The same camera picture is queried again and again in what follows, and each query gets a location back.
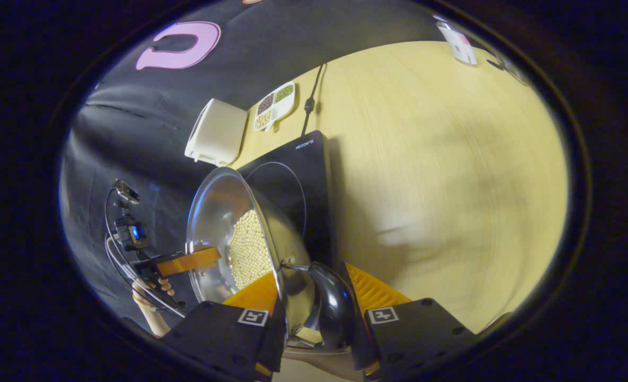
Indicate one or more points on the white box appliance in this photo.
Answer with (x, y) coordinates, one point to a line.
(218, 132)

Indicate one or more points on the stainless steel pot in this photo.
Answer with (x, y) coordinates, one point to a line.
(213, 212)

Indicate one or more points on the heap of yellow soybeans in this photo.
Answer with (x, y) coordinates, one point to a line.
(247, 249)

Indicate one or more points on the small glass jar with stick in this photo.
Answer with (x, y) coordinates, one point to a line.
(513, 71)

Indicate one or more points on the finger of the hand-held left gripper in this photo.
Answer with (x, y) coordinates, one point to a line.
(192, 261)

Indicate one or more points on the white plastic bottle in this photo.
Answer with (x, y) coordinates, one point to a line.
(460, 48)

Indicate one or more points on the black induction cooktop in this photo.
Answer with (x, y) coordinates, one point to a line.
(314, 185)

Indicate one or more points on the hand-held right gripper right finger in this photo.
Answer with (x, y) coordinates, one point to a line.
(360, 345)

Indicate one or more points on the white compartment dish with beans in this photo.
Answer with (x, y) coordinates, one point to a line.
(274, 106)

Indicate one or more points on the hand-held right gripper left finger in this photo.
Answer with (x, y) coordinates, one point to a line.
(272, 345)

